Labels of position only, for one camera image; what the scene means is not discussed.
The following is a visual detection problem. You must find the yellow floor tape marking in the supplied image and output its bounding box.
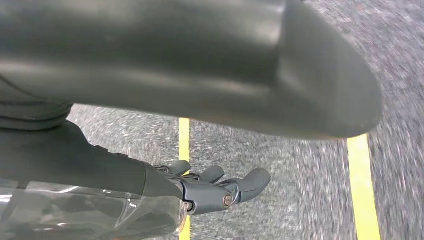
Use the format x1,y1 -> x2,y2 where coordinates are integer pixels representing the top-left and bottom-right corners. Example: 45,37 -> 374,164
346,134 -> 382,240

